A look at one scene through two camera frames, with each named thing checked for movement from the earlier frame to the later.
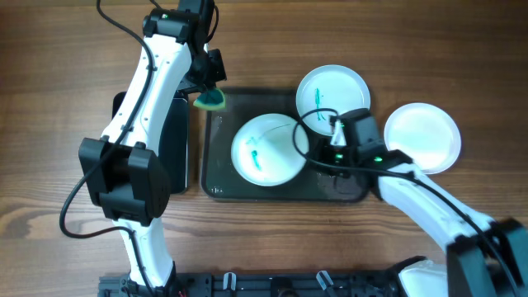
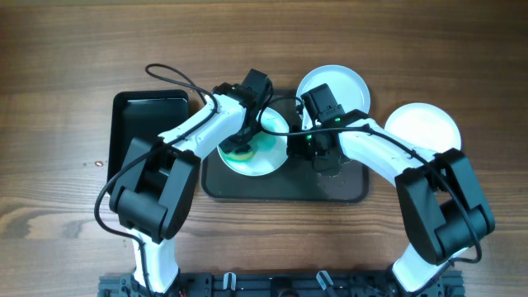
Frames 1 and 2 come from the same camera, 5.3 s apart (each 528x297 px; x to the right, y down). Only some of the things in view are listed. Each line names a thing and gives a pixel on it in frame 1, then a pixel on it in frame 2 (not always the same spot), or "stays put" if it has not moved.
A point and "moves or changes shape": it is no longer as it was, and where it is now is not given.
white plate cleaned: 270,149 moves or changes shape
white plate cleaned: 426,134 stays put
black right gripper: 322,152 -> 295,148
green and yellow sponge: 211,99 moves or changes shape
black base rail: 259,284 stays put
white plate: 332,87 stays put
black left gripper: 214,73 -> 228,143
